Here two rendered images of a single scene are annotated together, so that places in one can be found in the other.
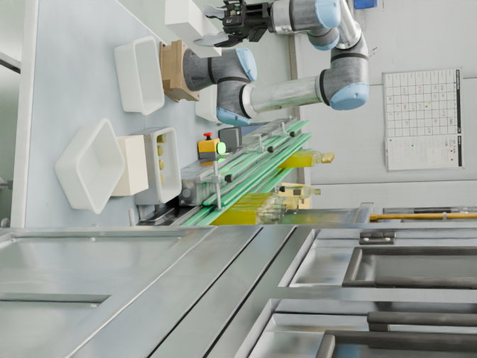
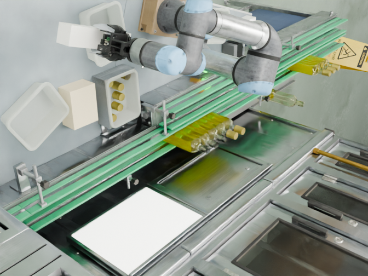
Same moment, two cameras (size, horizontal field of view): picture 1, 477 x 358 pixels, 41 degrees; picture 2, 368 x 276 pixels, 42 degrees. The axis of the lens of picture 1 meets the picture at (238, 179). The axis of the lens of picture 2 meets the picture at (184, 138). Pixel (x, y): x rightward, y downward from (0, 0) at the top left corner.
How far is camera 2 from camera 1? 1.06 m
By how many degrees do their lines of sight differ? 30
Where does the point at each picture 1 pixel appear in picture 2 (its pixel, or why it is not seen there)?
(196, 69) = (166, 21)
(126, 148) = (71, 98)
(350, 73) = (253, 71)
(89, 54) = (46, 26)
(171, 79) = (147, 24)
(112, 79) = not seen: hidden behind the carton
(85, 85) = (40, 51)
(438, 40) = not seen: outside the picture
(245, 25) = (113, 55)
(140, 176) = (87, 114)
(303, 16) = (148, 63)
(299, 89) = (222, 67)
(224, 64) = not seen: hidden behind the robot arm
